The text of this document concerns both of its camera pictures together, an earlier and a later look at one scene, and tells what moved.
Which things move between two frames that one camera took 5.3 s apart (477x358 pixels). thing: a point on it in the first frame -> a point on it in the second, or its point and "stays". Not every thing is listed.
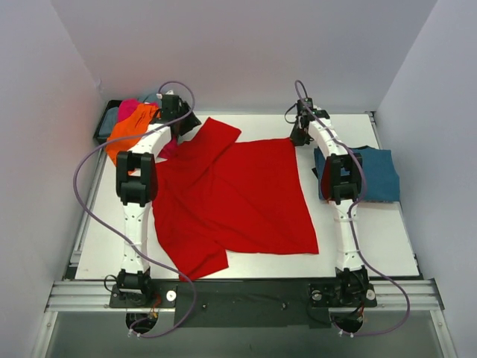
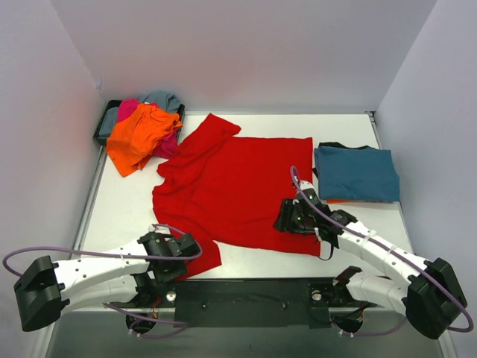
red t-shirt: x=212 y=195 stays
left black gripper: x=190 y=120 -> x=188 y=244
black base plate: x=246 y=302 stays
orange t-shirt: x=135 y=124 stays
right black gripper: x=298 y=135 -> x=285 y=215
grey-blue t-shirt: x=111 y=116 stays
